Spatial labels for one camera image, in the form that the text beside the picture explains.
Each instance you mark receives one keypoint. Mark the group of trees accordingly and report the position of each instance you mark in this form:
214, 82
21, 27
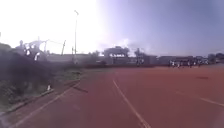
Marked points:
116, 51

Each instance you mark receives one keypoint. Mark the low long building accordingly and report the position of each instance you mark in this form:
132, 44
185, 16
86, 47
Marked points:
166, 60

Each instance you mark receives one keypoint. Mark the low boundary wall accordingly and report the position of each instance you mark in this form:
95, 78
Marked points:
66, 58

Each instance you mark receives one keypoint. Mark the tall lamp pole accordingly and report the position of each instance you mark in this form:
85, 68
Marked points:
75, 36

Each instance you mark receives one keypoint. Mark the group of people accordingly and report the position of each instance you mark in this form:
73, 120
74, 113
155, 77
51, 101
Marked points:
186, 63

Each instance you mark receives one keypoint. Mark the grey kerb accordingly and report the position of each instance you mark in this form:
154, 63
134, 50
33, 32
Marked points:
30, 100

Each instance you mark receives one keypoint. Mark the short poles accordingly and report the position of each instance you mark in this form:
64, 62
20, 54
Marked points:
63, 47

